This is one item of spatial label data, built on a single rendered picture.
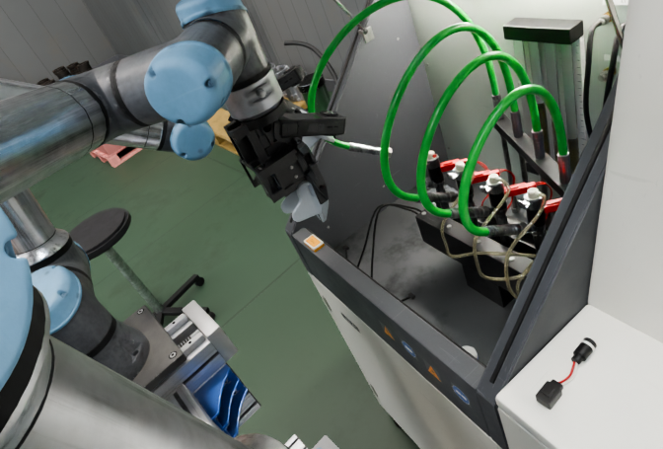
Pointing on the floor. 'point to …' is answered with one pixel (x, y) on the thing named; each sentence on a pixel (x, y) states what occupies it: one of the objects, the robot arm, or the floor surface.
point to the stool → (115, 220)
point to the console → (630, 178)
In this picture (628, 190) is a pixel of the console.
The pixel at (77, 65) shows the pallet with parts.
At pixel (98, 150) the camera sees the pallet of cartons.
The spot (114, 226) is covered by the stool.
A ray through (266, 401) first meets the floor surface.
